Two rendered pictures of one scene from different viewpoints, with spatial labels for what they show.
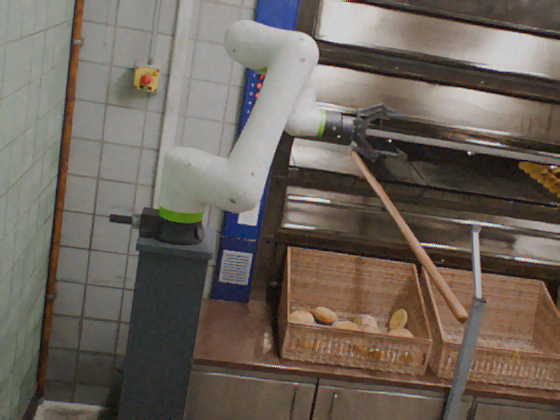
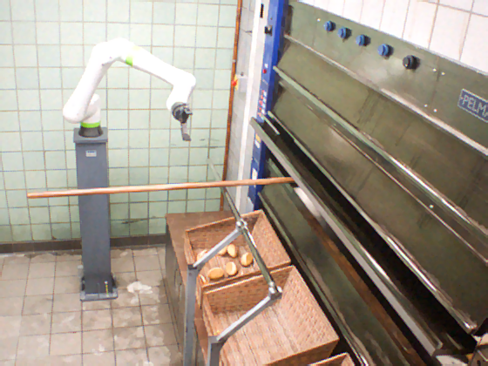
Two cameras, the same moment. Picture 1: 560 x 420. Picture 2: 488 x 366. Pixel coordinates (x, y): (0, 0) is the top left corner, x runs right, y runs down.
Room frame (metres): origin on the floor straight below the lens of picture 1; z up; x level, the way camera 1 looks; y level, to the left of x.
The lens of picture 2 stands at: (2.57, -2.51, 2.34)
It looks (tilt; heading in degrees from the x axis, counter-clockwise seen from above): 26 degrees down; 80
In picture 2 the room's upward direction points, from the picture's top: 6 degrees clockwise
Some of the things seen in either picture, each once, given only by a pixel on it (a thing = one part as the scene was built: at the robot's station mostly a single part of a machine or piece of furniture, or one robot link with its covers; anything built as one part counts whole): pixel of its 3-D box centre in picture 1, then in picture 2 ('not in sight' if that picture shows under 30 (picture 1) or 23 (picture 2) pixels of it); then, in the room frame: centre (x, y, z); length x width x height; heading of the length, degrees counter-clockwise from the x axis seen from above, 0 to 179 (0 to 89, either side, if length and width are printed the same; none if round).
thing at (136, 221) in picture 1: (158, 222); (90, 125); (2.09, 0.42, 1.23); 0.26 x 0.15 x 0.06; 99
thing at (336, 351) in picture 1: (352, 308); (233, 255); (2.96, -0.21, 0.72); 0.56 x 0.49 x 0.28; 97
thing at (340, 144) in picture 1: (345, 140); not in sight; (3.86, -0.07, 1.20); 0.55 x 0.36 x 0.03; 100
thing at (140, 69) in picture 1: (147, 77); (240, 83); (3.05, 0.73, 1.46); 0.10 x 0.07 x 0.10; 98
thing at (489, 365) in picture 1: (492, 325); (264, 326); (3.04, -0.79, 0.72); 0.56 x 0.49 x 0.28; 99
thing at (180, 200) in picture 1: (189, 183); (88, 109); (2.09, 0.36, 1.36); 0.16 x 0.13 x 0.19; 67
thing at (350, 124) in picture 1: (352, 128); (182, 116); (2.64, -0.07, 1.49); 0.09 x 0.07 x 0.08; 100
